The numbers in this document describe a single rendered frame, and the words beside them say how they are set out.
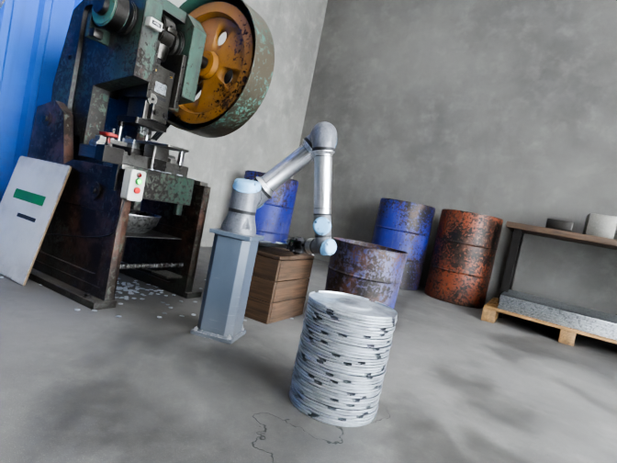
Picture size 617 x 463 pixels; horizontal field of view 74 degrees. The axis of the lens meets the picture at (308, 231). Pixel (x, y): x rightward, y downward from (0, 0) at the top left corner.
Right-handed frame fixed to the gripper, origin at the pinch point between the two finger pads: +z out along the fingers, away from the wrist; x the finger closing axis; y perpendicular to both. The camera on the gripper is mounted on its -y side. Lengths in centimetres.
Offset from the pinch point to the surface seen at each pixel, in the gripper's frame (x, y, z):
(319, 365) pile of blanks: 37, 43, -79
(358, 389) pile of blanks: 43, 34, -87
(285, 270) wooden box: 13.3, 0.6, -0.9
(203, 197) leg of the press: -21, 32, 37
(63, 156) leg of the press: -31, 95, 65
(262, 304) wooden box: 31.4, 9.1, 3.7
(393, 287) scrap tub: 16, -45, -35
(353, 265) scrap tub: 6.6, -24.8, -24.5
